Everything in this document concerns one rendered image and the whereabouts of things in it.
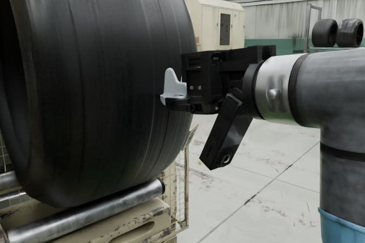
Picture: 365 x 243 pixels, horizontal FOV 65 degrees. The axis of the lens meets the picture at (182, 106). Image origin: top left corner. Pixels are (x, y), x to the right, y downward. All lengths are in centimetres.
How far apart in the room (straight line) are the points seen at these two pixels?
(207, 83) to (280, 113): 10
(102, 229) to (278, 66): 52
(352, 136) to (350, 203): 6
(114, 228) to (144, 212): 8
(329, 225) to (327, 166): 6
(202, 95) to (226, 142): 7
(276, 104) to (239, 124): 8
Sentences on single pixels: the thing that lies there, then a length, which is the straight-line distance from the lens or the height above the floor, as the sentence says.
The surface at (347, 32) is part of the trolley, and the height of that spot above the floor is 141.
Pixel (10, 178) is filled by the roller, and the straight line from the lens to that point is 89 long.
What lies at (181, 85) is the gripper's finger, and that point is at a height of 119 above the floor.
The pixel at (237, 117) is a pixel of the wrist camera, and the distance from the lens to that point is 35.
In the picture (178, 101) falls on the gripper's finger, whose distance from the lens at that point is 39.
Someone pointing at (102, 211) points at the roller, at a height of 91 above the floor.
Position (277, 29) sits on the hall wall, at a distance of 1229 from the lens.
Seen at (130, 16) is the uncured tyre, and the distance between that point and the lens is 48.
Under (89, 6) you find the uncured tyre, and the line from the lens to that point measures 45.
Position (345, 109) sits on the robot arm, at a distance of 27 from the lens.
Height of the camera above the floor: 126
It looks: 12 degrees down
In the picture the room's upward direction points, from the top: straight up
